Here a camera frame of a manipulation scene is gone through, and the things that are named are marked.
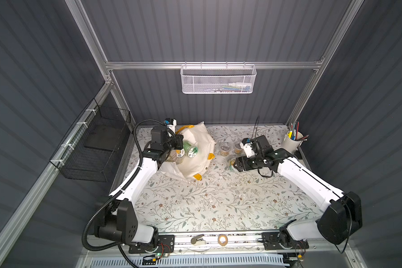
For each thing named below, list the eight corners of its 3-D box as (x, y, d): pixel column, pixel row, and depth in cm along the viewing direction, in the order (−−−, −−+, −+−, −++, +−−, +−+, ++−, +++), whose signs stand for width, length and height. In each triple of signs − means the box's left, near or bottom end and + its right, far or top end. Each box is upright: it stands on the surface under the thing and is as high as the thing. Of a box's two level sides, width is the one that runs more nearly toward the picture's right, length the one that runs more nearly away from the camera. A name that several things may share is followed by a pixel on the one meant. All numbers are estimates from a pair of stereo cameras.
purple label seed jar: (220, 156, 106) (221, 151, 101) (220, 148, 110) (220, 142, 106) (229, 156, 106) (230, 151, 101) (228, 148, 110) (229, 142, 106)
